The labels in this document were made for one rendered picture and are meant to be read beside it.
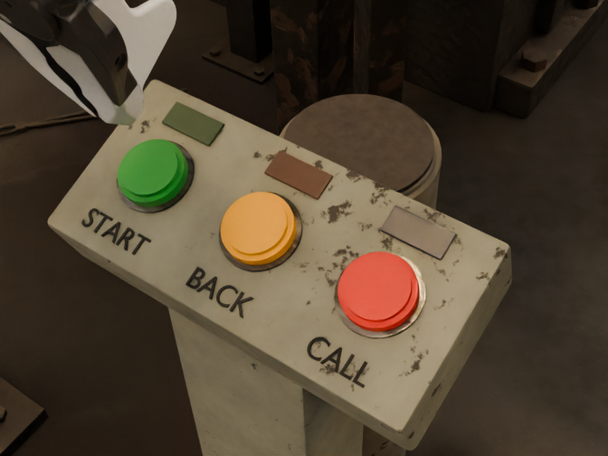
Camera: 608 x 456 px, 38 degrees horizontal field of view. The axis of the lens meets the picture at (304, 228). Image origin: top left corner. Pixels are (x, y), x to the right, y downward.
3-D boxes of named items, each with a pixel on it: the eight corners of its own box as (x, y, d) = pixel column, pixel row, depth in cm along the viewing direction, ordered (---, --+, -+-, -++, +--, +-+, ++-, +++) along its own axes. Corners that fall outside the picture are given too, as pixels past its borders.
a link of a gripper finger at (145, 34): (224, 69, 46) (159, -55, 38) (159, 159, 45) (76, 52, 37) (179, 48, 47) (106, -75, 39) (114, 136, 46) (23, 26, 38)
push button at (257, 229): (255, 193, 50) (245, 177, 48) (314, 223, 48) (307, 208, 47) (214, 251, 49) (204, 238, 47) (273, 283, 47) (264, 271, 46)
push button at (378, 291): (368, 250, 47) (363, 236, 45) (435, 284, 45) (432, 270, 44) (328, 314, 46) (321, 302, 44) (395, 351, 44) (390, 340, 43)
